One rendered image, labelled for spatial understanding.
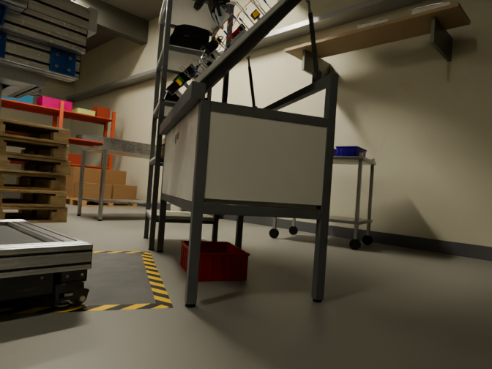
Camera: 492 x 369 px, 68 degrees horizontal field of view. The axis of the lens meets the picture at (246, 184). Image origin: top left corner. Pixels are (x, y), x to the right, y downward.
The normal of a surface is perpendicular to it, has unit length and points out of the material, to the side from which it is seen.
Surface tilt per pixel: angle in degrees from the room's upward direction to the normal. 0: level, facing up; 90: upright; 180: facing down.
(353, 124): 90
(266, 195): 90
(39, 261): 90
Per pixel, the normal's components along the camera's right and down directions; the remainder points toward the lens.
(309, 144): 0.33, 0.01
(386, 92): -0.69, -0.06
